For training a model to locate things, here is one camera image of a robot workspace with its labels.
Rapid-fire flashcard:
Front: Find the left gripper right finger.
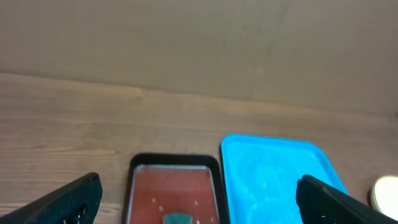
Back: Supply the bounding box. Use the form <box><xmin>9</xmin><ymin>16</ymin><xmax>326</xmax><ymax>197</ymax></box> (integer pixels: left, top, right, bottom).
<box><xmin>296</xmin><ymin>175</ymin><xmax>397</xmax><ymax>224</ymax></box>

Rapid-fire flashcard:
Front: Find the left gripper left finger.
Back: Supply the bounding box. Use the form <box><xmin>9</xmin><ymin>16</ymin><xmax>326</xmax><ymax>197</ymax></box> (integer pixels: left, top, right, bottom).
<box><xmin>1</xmin><ymin>172</ymin><xmax>103</xmax><ymax>224</ymax></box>

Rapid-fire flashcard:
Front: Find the yellow-green plate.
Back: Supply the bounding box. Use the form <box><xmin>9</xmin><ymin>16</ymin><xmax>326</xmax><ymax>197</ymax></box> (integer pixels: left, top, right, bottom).
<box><xmin>370</xmin><ymin>175</ymin><xmax>398</xmax><ymax>220</ymax></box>

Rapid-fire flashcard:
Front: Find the green and orange sponge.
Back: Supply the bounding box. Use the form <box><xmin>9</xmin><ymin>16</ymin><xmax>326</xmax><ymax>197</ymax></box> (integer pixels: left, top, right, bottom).
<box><xmin>162</xmin><ymin>213</ymin><xmax>193</xmax><ymax>224</ymax></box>

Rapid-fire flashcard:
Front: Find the blue plastic tray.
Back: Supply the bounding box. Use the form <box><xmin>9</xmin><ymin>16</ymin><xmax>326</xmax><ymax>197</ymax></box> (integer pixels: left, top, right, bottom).
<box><xmin>221</xmin><ymin>134</ymin><xmax>346</xmax><ymax>224</ymax></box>

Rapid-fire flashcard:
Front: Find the black tray with red water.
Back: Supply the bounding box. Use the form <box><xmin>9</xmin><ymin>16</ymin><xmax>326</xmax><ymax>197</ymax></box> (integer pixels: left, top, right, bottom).
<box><xmin>121</xmin><ymin>152</ymin><xmax>230</xmax><ymax>223</ymax></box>

